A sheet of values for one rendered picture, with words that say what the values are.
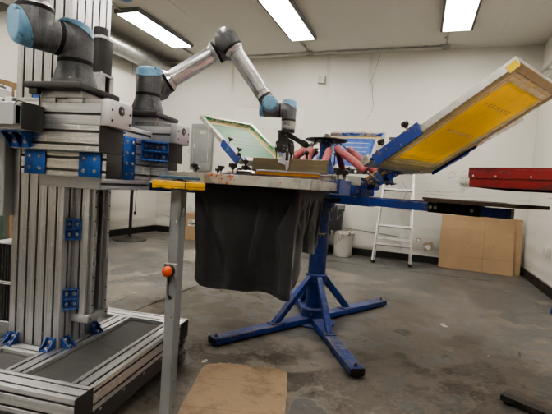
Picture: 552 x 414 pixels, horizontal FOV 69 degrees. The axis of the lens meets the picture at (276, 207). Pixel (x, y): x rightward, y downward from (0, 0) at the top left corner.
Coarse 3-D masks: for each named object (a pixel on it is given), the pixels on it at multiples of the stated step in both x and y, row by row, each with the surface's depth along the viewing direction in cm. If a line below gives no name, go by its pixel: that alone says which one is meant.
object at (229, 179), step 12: (168, 180) 158; (192, 180) 155; (204, 180) 153; (216, 180) 151; (228, 180) 149; (240, 180) 148; (252, 180) 146; (264, 180) 144; (276, 180) 143; (288, 180) 141; (300, 180) 140; (312, 180) 141
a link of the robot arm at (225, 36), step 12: (216, 36) 192; (228, 36) 189; (228, 48) 189; (240, 48) 190; (240, 60) 190; (240, 72) 193; (252, 72) 190; (252, 84) 191; (264, 84) 192; (264, 96) 191; (264, 108) 191; (276, 108) 194
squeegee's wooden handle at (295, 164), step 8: (256, 160) 213; (264, 160) 212; (272, 160) 210; (296, 160) 206; (304, 160) 204; (312, 160) 203; (320, 160) 202; (328, 160) 202; (256, 168) 213; (264, 168) 212; (272, 168) 210; (280, 168) 209; (288, 168) 207; (296, 168) 206; (304, 168) 204; (312, 168) 203; (320, 168) 202; (328, 168) 203
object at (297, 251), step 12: (300, 192) 152; (312, 192) 169; (324, 192) 191; (300, 204) 153; (312, 204) 175; (300, 216) 161; (312, 216) 176; (300, 228) 162; (312, 228) 179; (300, 240) 162; (312, 240) 180; (300, 252) 163; (312, 252) 180; (300, 264) 165
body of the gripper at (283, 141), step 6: (282, 132) 208; (288, 132) 207; (294, 132) 208; (282, 138) 208; (288, 138) 209; (276, 144) 207; (282, 144) 206; (288, 144) 205; (276, 150) 207; (282, 150) 206
